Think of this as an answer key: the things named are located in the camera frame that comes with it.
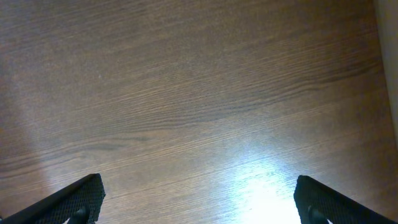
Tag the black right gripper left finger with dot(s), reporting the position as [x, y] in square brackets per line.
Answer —
[79, 202]

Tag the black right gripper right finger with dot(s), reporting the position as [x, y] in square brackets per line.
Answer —
[318, 203]

